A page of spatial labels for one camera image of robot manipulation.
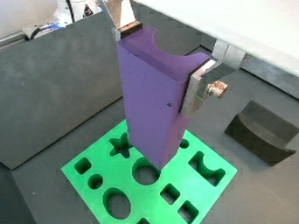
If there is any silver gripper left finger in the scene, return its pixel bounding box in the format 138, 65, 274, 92
103, 0, 143, 41

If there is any dark grey mat panel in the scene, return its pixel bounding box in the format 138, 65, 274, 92
0, 13, 122, 170

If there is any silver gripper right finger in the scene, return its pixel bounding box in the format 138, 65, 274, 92
181, 39, 249, 118

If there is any purple arch block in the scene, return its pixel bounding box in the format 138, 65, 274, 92
116, 26, 211, 169

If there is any aluminium frame rail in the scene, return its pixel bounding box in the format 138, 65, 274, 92
0, 20, 68, 47

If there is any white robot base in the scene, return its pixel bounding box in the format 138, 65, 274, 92
54, 0, 102, 25

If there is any green shape sorter board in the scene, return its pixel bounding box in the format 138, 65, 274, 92
62, 122, 238, 224

